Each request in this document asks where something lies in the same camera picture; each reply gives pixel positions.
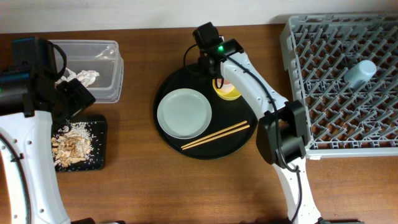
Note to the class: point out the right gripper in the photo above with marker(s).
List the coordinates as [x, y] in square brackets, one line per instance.
[204, 64]

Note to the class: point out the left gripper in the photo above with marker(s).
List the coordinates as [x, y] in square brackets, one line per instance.
[81, 96]

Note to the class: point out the white napkin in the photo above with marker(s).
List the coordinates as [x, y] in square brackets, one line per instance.
[85, 77]

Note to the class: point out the peanut shells and rice scraps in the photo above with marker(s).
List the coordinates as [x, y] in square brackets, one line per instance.
[74, 146]

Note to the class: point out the pink plastic cup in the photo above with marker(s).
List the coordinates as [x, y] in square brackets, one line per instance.
[227, 86]

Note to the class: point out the yellow bowl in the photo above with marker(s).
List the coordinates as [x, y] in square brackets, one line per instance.
[226, 95]

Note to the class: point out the grey plate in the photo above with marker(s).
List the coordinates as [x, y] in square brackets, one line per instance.
[184, 113]

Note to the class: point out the wooden chopstick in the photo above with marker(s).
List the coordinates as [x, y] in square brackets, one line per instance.
[217, 137]
[214, 134]

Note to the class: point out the blue plastic cup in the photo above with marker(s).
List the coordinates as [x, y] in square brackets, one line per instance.
[360, 73]

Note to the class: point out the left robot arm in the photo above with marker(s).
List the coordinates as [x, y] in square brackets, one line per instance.
[31, 102]

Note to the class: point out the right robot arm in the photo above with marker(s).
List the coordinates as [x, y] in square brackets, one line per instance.
[281, 124]

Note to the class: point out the grey dishwasher rack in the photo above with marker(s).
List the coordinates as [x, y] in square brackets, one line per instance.
[317, 51]

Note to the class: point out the black rectangular tray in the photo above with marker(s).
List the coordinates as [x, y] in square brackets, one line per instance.
[99, 128]

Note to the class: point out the clear plastic bin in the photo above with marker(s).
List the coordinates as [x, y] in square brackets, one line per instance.
[102, 56]

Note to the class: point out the round black serving tray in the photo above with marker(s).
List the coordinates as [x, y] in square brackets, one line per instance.
[224, 114]

